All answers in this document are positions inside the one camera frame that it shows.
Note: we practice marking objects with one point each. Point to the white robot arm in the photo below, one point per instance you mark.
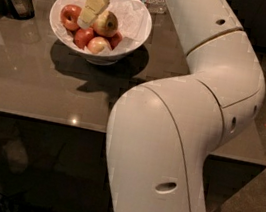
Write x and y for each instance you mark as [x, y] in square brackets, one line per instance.
[160, 133]

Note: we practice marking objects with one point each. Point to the white ceramic bowl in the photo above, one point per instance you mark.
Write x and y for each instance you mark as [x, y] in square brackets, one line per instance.
[138, 27]

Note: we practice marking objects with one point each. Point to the yellow-green top apple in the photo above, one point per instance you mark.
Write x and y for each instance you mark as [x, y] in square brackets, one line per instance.
[106, 24]

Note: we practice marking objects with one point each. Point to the red apple with sticker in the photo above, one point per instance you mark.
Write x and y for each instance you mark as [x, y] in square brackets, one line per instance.
[69, 16]

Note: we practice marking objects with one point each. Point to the dark red front apple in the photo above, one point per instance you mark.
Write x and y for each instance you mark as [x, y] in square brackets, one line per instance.
[83, 37]

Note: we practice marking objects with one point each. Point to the white paper bowl liner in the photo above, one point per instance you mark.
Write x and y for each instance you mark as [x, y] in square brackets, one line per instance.
[131, 13]

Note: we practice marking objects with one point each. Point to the red right apple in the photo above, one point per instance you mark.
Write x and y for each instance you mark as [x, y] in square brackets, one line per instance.
[115, 40]

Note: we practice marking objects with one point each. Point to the pale pink front apple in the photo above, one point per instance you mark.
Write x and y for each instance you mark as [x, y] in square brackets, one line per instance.
[99, 44]

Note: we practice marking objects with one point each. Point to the clear plastic package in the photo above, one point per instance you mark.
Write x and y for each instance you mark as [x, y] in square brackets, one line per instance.
[155, 6]

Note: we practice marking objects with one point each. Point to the black mesh utensil holder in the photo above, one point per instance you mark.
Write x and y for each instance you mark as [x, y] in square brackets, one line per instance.
[21, 9]

